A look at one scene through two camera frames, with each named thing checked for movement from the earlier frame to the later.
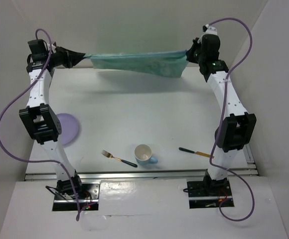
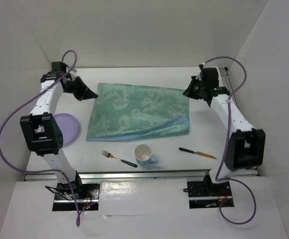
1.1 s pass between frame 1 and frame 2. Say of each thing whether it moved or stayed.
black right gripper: moved
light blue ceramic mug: stayed
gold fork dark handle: stayed
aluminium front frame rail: stayed
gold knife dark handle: stayed
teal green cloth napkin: moved
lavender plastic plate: stayed
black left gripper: moved
